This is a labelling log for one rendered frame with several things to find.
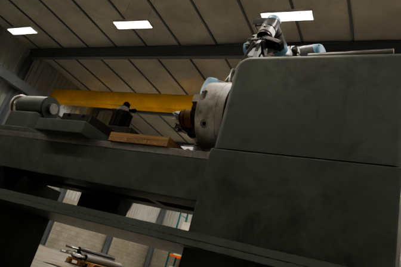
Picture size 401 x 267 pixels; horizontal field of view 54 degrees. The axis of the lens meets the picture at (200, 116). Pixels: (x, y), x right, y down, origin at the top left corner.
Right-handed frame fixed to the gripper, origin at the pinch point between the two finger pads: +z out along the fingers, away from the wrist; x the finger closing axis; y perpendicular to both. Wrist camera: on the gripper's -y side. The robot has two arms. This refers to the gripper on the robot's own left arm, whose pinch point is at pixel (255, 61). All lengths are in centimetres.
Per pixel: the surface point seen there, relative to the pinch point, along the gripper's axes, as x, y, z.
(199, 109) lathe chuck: -3.6, 15.6, 27.7
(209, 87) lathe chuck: -0.8, 14.8, 17.0
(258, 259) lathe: -9, -25, 81
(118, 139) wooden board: -7, 48, 44
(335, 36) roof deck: -509, 158, -876
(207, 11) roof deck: -371, 501, -822
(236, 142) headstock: -2.9, -6.9, 44.1
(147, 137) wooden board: -7, 34, 43
